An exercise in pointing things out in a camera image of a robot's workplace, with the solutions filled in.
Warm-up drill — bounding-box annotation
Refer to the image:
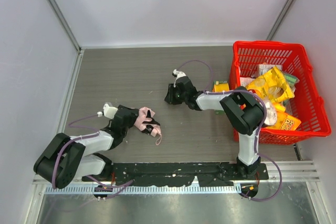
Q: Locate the pink folding umbrella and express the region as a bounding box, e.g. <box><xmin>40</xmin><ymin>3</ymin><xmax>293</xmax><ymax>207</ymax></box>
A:
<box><xmin>134</xmin><ymin>107</ymin><xmax>162</xmax><ymax>146</ymax></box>

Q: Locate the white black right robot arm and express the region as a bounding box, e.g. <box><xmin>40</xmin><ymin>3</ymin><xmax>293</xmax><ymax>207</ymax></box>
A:
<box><xmin>164</xmin><ymin>71</ymin><xmax>267</xmax><ymax>178</ymax></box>

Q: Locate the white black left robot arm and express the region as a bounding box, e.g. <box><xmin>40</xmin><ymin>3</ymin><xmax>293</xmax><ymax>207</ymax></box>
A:
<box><xmin>33</xmin><ymin>103</ymin><xmax>139</xmax><ymax>189</ymax></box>

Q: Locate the orange green carton box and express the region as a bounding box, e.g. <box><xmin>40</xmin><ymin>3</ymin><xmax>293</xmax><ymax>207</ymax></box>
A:
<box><xmin>212</xmin><ymin>81</ymin><xmax>230</xmax><ymax>92</ymax></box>

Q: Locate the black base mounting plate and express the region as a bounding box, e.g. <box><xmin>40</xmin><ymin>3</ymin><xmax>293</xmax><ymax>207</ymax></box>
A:
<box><xmin>93</xmin><ymin>162</ymin><xmax>269</xmax><ymax>187</ymax></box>

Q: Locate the red plastic basket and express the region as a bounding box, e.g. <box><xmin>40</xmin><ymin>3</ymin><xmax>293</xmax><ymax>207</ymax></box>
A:
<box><xmin>229</xmin><ymin>41</ymin><xmax>331</xmax><ymax>145</ymax></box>

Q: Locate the white wrapped packet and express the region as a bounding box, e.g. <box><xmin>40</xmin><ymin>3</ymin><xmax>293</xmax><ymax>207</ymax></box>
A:
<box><xmin>257</xmin><ymin>63</ymin><xmax>282</xmax><ymax>76</ymax></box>

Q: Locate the yellow chips bag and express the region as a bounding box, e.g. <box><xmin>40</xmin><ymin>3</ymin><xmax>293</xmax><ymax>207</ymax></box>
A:
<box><xmin>246</xmin><ymin>67</ymin><xmax>295</xmax><ymax>103</ymax></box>

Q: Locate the orange snack bag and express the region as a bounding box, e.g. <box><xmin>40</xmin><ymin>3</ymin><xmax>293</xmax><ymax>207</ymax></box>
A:
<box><xmin>267</xmin><ymin>112</ymin><xmax>301</xmax><ymax>131</ymax></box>

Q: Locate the green snack packet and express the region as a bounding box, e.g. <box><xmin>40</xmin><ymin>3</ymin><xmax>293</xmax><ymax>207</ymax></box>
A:
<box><xmin>283</xmin><ymin>72</ymin><xmax>300</xmax><ymax>87</ymax></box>

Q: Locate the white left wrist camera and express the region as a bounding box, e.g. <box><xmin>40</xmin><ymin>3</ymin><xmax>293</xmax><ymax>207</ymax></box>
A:
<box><xmin>97</xmin><ymin>102</ymin><xmax>118</xmax><ymax>119</ymax></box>

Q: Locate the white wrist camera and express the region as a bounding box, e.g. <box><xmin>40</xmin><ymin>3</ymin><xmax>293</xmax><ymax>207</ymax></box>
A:
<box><xmin>97</xmin><ymin>102</ymin><xmax>118</xmax><ymax>119</ymax></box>
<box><xmin>172</xmin><ymin>69</ymin><xmax>186</xmax><ymax>80</ymax></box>

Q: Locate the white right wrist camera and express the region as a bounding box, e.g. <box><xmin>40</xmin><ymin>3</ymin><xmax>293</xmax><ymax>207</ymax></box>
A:
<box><xmin>172</xmin><ymin>69</ymin><xmax>186</xmax><ymax>80</ymax></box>

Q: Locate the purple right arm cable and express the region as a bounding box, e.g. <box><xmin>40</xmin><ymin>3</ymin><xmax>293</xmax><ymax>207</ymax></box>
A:
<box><xmin>178</xmin><ymin>60</ymin><xmax>284</xmax><ymax>201</ymax></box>

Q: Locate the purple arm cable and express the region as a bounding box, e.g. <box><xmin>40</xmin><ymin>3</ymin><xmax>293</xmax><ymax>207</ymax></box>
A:
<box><xmin>51</xmin><ymin>113</ymin><xmax>104</xmax><ymax>190</ymax></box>
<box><xmin>178</xmin><ymin>60</ymin><xmax>284</xmax><ymax>201</ymax></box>

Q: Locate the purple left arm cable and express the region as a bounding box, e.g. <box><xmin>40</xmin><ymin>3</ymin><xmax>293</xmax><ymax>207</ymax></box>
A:
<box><xmin>51</xmin><ymin>113</ymin><xmax>104</xmax><ymax>190</ymax></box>

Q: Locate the white slotted cable duct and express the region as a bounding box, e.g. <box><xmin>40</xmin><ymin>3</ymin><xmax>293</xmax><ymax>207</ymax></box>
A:
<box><xmin>45</xmin><ymin>184</ymin><xmax>241</xmax><ymax>195</ymax></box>

